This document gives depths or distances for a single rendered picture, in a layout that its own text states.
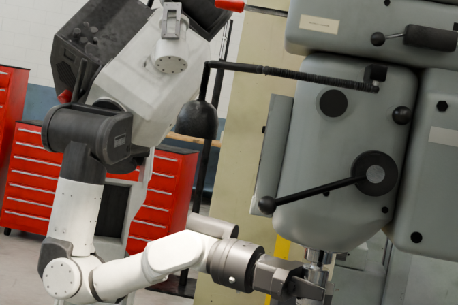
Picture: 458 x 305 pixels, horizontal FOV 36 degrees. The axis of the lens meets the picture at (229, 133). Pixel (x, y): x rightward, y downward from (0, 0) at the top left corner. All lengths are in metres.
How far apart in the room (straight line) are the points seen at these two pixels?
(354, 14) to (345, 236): 0.35
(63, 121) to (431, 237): 0.73
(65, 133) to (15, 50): 9.60
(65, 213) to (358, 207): 0.58
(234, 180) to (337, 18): 1.91
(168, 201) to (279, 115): 4.63
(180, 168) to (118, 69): 4.31
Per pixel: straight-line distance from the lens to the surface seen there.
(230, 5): 1.31
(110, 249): 1.82
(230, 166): 2.94
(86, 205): 1.39
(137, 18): 1.54
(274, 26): 2.94
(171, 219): 5.80
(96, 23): 1.52
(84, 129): 1.38
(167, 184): 5.77
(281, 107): 1.18
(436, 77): 1.12
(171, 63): 1.39
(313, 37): 1.09
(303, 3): 1.09
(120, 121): 1.39
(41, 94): 10.80
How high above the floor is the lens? 1.53
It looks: 3 degrees down
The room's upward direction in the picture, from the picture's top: 10 degrees clockwise
